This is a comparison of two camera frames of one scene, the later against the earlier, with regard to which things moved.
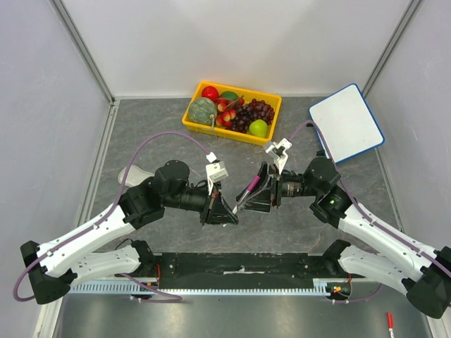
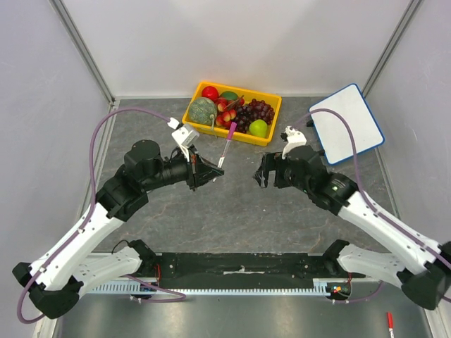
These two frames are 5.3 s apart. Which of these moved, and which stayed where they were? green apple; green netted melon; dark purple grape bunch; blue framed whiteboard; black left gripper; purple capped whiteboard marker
Moved: purple capped whiteboard marker; black left gripper
Stayed: green apple; dark purple grape bunch; green netted melon; blue framed whiteboard
